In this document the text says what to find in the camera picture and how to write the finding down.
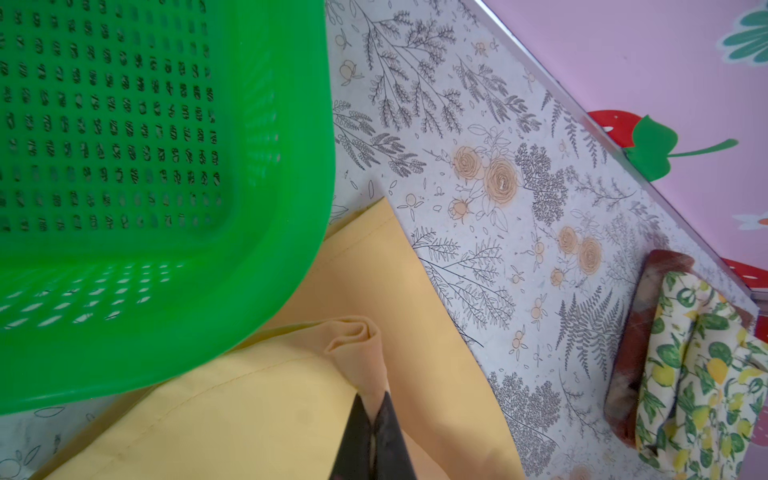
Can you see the green plastic basket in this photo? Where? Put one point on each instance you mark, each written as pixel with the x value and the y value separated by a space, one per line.
pixel 167 174

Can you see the red plaid skirt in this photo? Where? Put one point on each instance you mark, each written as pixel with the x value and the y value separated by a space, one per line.
pixel 623 392

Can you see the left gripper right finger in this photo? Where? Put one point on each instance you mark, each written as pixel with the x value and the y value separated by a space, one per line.
pixel 391 460

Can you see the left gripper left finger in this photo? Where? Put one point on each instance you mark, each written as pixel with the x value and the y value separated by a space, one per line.
pixel 355 457

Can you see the tan cloth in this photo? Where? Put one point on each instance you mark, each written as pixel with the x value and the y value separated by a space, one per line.
pixel 365 321

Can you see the yellow lemon print skirt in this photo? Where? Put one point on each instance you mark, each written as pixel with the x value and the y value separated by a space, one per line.
pixel 704 384

